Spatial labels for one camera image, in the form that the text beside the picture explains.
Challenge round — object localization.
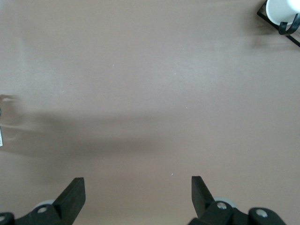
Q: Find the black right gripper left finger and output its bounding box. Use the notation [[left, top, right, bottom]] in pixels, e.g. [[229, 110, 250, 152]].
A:
[[0, 177, 86, 225]]

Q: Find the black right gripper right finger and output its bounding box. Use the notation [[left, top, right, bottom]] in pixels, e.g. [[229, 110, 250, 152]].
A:
[[188, 175, 288, 225]]

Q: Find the black wire rack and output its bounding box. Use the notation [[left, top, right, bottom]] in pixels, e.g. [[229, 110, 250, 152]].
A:
[[256, 0, 300, 48]]

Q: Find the plain white cup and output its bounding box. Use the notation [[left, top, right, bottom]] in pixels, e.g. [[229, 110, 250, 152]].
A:
[[265, 0, 300, 25]]

